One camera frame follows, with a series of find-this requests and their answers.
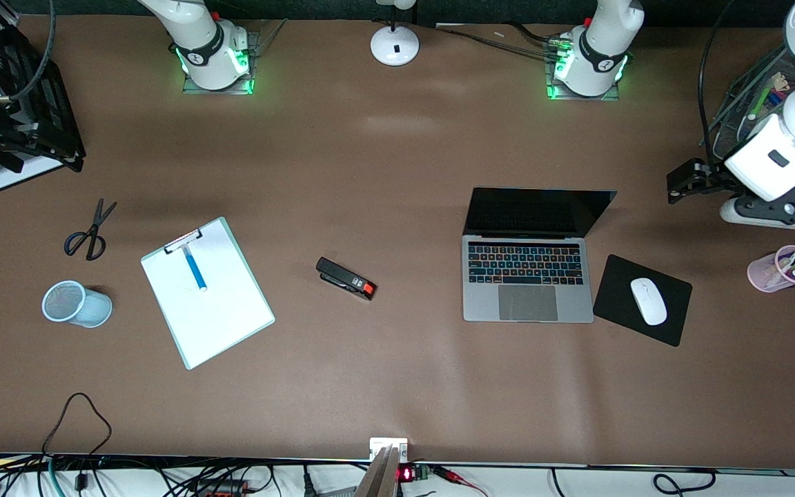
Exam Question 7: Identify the white computer mouse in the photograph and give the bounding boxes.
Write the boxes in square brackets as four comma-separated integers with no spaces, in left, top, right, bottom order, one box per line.
[630,277,668,327]

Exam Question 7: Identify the white round lamp base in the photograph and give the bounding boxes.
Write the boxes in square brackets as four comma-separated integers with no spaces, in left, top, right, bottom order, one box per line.
[370,0,420,67]

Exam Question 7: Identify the red wire clip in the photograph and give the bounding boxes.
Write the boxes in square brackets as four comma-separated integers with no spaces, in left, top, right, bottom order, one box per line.
[432,465,489,497]

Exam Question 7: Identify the blue marker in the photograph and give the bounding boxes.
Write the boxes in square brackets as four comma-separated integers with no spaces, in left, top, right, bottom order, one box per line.
[183,245,209,293]

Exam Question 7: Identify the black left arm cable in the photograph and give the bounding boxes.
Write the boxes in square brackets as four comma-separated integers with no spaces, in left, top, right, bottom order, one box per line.
[697,0,738,147]

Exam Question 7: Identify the white paper sheet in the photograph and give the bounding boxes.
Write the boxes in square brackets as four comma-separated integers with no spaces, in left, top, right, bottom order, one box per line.
[0,159,68,192]
[143,221,274,367]

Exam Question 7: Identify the black looped cable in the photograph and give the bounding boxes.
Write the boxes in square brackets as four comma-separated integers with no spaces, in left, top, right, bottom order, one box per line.
[41,392,112,492]

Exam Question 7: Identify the black mouse pad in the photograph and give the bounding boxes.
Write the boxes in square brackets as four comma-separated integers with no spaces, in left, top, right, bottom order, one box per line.
[592,254,694,347]

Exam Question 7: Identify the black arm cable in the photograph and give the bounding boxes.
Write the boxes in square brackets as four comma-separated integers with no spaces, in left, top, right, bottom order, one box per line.
[697,0,738,147]
[0,0,57,104]

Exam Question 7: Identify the tangled black cables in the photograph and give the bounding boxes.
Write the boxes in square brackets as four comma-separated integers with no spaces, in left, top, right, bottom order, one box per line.
[0,452,357,497]

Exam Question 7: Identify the black coiled cable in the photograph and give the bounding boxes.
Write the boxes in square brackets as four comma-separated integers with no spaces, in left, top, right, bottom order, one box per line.
[651,469,717,496]

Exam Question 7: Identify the blue mesh pen cup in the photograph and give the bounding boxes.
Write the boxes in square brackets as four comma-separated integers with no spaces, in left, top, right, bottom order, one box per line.
[41,280,113,329]

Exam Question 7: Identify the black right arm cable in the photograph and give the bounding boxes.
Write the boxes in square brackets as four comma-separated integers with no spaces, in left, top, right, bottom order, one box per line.
[0,0,57,104]

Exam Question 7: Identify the black wire mesh organizer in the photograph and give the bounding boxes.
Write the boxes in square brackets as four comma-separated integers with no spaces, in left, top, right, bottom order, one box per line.
[705,41,795,165]

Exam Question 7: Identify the pink pen cup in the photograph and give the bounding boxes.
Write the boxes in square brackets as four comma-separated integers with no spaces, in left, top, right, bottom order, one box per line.
[747,245,795,293]

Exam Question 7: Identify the black cable bundle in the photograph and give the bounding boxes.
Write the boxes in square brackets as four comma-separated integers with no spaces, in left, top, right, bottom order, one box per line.
[432,23,571,61]

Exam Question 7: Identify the black red stapler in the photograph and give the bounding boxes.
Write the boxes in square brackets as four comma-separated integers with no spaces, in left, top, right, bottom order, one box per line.
[315,257,377,302]

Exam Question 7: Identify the black scissors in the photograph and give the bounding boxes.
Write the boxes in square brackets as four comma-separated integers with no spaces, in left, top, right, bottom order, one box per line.
[63,198,118,262]

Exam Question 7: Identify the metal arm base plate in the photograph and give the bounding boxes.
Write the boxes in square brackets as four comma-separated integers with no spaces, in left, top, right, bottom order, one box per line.
[546,38,623,102]
[182,29,256,95]

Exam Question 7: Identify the mint green clipboard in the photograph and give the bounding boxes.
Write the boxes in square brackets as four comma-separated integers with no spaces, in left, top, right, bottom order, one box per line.
[140,216,276,371]

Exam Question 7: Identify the grey camera stand bracket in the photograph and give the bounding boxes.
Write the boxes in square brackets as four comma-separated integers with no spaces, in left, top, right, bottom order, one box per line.
[355,437,409,497]

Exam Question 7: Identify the silver laptop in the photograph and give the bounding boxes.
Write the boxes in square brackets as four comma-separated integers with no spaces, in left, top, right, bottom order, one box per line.
[462,186,618,324]

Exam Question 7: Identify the black stacked document tray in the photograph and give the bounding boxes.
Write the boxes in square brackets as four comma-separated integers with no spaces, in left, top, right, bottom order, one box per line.
[0,0,86,193]

